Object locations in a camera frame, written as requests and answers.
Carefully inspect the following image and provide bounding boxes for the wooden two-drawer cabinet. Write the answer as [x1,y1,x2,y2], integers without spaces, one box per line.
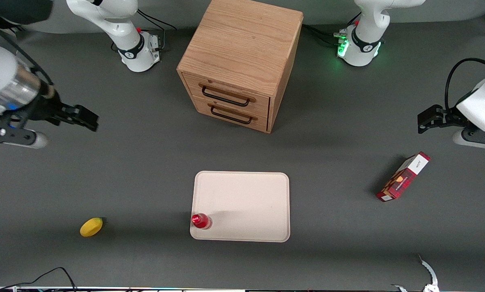
[176,0,304,134]

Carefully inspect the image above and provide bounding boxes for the white curved plastic hook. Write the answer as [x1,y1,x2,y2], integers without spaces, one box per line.
[390,254,440,292]

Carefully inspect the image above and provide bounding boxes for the red and white snack box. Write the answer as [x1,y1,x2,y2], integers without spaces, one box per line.
[375,151,432,203]

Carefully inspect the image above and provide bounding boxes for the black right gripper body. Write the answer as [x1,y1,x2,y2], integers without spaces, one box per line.
[26,90,66,127]

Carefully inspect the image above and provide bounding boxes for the black cable at table edge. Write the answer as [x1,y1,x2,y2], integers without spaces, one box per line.
[0,266,79,292]

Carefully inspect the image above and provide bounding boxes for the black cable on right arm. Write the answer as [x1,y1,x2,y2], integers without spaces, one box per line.
[0,18,57,88]

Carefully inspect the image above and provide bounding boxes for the red coke bottle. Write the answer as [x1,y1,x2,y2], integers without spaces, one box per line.
[191,213,213,230]

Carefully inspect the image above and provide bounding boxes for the black cables at left arm base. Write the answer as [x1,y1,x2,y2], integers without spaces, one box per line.
[302,12,350,47]

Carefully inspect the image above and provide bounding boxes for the black cables at right arm base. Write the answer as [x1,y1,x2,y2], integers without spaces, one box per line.
[136,8,178,52]

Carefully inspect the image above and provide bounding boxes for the wooden drawer with long handle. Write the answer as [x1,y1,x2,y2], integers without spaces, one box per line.
[182,73,271,119]

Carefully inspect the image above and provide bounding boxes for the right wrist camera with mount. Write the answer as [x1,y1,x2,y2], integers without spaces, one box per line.
[0,121,48,150]

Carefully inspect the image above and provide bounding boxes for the wooden drawer with short handle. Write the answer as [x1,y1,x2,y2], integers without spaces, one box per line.
[192,96,269,133]

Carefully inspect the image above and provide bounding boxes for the yellow toy lemon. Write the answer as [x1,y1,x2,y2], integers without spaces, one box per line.
[80,217,104,238]

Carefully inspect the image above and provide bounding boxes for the beige rectangular tray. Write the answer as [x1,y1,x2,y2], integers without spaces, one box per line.
[190,171,291,243]

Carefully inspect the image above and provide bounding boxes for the black cables at arm base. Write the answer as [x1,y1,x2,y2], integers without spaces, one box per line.
[136,8,178,52]
[302,12,350,47]

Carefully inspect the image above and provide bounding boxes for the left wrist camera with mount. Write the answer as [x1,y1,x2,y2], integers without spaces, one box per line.
[452,127,485,152]

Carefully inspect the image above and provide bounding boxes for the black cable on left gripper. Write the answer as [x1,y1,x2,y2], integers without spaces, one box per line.
[444,58,485,111]

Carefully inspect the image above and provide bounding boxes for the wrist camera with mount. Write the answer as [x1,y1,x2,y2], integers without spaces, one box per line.
[0,121,48,150]
[452,127,485,152]

